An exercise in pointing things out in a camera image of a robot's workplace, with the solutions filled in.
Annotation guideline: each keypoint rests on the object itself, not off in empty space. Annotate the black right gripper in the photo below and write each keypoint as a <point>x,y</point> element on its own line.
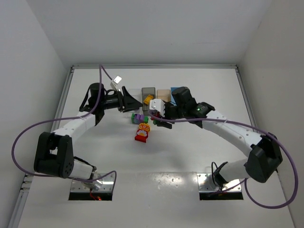
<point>166,114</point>

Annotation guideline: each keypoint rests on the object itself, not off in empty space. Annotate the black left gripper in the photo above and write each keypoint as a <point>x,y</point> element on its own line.
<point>120,101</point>

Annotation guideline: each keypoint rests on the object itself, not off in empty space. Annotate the yellow lego brick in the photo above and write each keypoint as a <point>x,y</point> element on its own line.
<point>147,99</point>

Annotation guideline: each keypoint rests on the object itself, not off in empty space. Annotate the yellow butterfly lego piece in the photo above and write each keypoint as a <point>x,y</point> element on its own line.
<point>144,126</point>

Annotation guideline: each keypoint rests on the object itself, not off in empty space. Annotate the blue plastic container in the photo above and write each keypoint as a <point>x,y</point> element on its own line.
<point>174,89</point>

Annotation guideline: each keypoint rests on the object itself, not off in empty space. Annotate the red flower lego piece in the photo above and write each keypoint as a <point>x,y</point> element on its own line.
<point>141,136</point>

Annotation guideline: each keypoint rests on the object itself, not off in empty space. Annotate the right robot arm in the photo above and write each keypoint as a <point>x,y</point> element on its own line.
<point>262,152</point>

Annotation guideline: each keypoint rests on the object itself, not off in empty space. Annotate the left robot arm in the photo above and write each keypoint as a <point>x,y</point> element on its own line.
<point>54,154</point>

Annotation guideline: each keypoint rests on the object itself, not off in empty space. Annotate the clear plastic container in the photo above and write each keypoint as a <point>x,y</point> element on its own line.
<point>136,93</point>

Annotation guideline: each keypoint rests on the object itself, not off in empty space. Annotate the purple curved lego piece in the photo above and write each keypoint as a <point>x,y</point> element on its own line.
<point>138,118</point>

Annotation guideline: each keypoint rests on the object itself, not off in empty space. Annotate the tan plastic container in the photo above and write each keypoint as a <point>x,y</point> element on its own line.
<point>164,94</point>

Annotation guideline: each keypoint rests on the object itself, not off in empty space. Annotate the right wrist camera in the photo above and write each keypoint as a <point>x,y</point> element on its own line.
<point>157,106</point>

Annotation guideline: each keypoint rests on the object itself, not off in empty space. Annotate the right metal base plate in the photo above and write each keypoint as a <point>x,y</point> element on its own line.
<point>206,185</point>

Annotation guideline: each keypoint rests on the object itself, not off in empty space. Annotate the metal base plate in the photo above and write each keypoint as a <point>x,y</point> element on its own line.
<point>102,185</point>
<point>206,185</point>

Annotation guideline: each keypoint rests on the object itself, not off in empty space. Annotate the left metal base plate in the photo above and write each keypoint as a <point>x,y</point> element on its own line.
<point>102,185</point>

